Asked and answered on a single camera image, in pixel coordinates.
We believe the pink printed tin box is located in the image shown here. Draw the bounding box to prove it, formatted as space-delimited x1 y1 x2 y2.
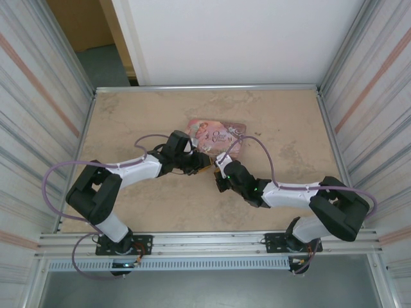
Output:
186 118 249 162

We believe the small black controller board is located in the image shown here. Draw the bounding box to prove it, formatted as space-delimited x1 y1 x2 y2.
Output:
110 261 139 278
288 255 309 275

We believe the brown cardboard box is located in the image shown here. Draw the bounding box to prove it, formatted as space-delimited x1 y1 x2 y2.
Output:
46 0 116 53

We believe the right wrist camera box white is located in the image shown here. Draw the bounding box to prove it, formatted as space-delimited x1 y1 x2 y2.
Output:
214 151 231 170

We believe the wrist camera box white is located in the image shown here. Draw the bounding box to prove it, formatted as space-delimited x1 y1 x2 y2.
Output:
214 151 231 170
182 137 198 155

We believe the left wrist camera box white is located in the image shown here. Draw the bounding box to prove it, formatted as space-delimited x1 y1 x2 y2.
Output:
182 137 198 155

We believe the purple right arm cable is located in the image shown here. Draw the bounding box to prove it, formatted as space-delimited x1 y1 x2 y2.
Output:
220 135 378 276

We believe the aluminium mounting rail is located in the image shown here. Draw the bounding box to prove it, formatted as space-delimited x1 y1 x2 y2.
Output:
37 227 385 259

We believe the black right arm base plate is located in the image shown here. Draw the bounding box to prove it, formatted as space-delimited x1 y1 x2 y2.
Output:
263 230 323 255

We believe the aluminium table frame bar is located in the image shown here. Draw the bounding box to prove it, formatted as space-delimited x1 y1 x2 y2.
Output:
76 89 98 171
315 89 364 229
94 83 322 95

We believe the grey slotted cable duct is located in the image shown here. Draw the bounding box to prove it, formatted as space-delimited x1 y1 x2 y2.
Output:
46 258 292 271

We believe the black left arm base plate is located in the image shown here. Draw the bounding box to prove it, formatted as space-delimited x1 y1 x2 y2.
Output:
95 234 153 257

